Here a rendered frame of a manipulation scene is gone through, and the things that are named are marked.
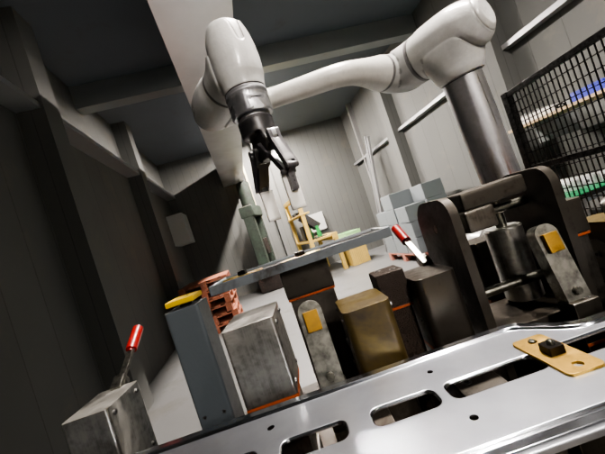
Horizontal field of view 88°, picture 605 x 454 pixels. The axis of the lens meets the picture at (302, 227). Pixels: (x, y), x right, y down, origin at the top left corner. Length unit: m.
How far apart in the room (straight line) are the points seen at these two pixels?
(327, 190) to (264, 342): 9.08
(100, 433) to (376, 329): 0.42
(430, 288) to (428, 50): 0.66
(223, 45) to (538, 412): 0.72
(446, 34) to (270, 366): 0.86
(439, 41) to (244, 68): 0.52
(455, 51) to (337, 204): 8.67
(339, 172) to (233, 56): 9.08
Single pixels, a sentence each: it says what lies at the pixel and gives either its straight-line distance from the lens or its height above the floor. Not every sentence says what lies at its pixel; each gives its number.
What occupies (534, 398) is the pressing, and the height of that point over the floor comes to 1.00.
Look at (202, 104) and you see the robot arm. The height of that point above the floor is 1.57.
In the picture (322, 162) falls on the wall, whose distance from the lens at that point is 9.65.
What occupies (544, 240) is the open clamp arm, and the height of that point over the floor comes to 1.08.
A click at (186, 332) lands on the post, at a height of 1.09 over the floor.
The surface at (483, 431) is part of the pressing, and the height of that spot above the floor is 1.00.
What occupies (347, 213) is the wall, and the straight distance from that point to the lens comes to 9.56.
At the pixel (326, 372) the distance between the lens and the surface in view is 0.49.
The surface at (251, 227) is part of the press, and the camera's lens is 7.90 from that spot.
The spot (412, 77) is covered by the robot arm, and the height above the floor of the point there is 1.53.
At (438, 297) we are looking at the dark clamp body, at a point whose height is 1.04.
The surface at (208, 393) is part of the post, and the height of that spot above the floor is 0.96.
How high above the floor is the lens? 1.21
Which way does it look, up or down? 1 degrees up
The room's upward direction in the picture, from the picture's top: 18 degrees counter-clockwise
